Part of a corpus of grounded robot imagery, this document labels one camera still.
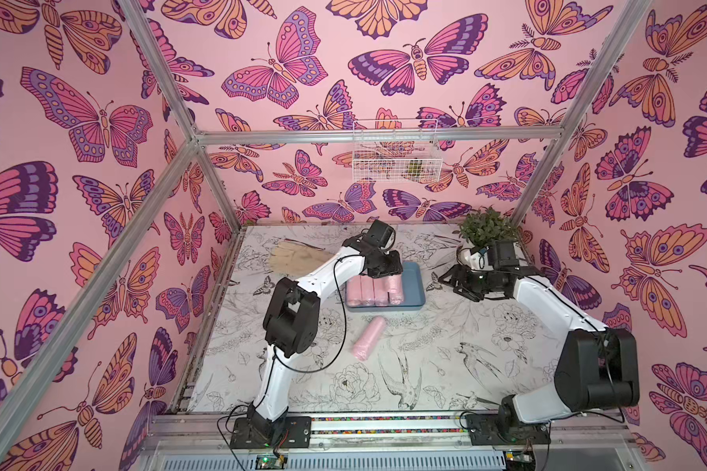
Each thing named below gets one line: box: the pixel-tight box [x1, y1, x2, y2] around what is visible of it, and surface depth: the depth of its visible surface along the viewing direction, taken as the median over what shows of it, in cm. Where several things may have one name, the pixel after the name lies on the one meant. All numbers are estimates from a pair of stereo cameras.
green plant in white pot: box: [452, 205, 520, 272], surface depth 94 cm
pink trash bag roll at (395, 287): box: [386, 273, 405, 306], surface depth 91 cm
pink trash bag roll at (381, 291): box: [372, 275, 390, 308], surface depth 97 cm
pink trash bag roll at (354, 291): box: [346, 274, 363, 308], surface depth 99 cm
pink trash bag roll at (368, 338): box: [351, 315, 387, 362], surface depth 90 cm
